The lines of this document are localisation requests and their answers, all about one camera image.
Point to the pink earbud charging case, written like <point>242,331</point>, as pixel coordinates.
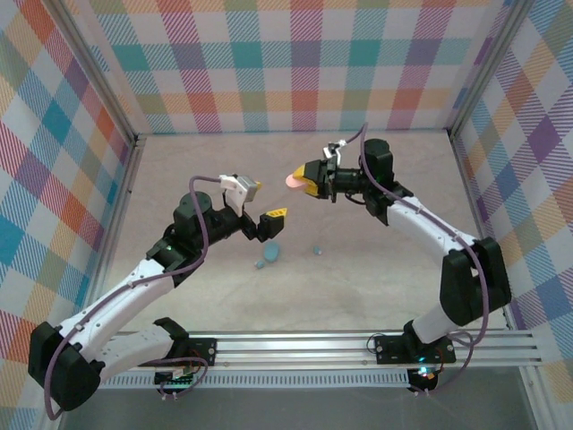
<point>295,181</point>

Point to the light blue earbud charging case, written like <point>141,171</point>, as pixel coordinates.
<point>271,251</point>

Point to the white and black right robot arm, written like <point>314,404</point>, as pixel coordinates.
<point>430,228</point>

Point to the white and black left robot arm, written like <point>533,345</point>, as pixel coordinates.
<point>121,295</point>

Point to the aluminium side rail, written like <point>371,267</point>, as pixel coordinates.
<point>482,224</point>
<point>126,188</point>

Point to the aluminium mounting rail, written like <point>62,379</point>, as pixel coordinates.
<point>291,351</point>

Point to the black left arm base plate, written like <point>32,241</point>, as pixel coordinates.
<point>206,349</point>

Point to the aluminium frame post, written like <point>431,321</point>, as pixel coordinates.
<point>487,67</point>
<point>99,67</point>

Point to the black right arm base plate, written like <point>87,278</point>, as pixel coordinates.
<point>389,351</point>

